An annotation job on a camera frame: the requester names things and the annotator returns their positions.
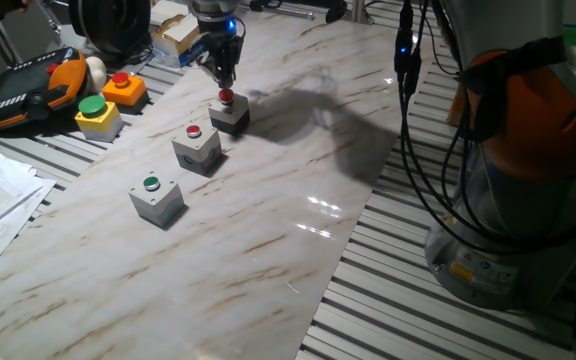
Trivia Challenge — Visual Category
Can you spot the yellow box green mushroom button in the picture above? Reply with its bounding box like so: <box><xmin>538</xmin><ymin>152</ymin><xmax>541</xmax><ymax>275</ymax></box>
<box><xmin>74</xmin><ymin>94</ymin><xmax>125</xmax><ymax>144</ymax></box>

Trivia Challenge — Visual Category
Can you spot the black orange teach pendant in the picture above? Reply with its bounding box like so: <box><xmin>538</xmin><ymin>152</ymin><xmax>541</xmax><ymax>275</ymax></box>
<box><xmin>0</xmin><ymin>47</ymin><xmax>89</xmax><ymax>134</ymax></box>

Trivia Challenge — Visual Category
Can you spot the grey box red mushroom button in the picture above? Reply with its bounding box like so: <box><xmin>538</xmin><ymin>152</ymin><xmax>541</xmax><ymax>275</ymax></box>
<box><xmin>207</xmin><ymin>88</ymin><xmax>251</xmax><ymax>137</ymax></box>

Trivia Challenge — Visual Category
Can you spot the white egg shaped object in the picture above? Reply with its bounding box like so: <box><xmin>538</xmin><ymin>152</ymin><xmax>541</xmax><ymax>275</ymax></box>
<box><xmin>83</xmin><ymin>55</ymin><xmax>108</xmax><ymax>95</ymax></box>

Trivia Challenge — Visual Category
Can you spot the aluminium frame post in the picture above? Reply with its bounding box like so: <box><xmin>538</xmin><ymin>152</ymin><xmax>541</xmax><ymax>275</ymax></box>
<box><xmin>350</xmin><ymin>0</ymin><xmax>375</xmax><ymax>25</ymax></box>

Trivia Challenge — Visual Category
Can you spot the white yellow carton box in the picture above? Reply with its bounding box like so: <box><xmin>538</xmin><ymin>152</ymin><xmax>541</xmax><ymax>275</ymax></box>
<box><xmin>150</xmin><ymin>13</ymin><xmax>202</xmax><ymax>57</ymax></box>

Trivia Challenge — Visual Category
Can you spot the grey box green button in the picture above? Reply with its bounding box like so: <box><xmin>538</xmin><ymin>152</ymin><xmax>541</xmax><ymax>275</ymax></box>
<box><xmin>128</xmin><ymin>171</ymin><xmax>187</xmax><ymax>230</ymax></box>

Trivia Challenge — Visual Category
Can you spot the white marble pattern mat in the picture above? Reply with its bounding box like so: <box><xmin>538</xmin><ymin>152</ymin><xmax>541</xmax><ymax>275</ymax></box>
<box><xmin>0</xmin><ymin>9</ymin><xmax>442</xmax><ymax>360</ymax></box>

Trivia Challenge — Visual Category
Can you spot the orange box red mushroom button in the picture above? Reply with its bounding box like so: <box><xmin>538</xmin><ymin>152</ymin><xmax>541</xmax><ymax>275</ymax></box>
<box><xmin>101</xmin><ymin>71</ymin><xmax>150</xmax><ymax>114</ymax></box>

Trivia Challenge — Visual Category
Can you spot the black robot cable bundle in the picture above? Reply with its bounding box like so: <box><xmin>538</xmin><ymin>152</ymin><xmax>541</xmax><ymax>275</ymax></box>
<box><xmin>392</xmin><ymin>0</ymin><xmax>576</xmax><ymax>256</ymax></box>

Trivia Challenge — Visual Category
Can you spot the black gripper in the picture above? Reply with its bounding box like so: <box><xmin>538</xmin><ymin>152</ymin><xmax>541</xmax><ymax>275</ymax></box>
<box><xmin>195</xmin><ymin>13</ymin><xmax>247</xmax><ymax>91</ymax></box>

